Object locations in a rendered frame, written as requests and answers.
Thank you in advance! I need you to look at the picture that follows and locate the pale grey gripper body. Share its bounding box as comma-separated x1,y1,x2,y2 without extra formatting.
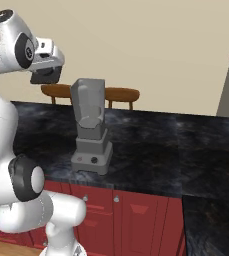
28,45,66,73

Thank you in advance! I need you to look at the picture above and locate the grey blender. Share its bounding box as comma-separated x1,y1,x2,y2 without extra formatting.
69,78,114,176

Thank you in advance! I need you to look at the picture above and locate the brown wooden stool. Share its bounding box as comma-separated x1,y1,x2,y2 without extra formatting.
40,83,74,105
104,86,141,111

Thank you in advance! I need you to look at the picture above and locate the red cupboard door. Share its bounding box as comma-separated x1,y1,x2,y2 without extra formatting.
43,179,71,195
120,189,180,256
69,184,116,256

